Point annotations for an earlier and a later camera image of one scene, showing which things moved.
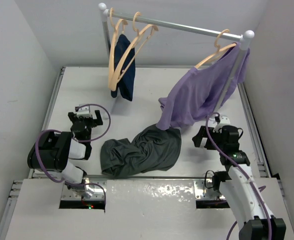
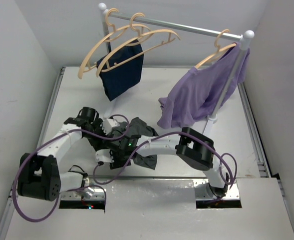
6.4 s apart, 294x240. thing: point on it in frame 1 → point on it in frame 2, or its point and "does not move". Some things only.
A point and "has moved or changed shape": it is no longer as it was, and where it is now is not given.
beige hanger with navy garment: [115, 64] → [125, 35]
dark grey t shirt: [151, 148] has moved or changed shape
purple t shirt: [197, 94] does not move
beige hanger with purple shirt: [218, 50] does not move
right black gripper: [202, 132] → [117, 161]
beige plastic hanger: [143, 38] → [140, 35]
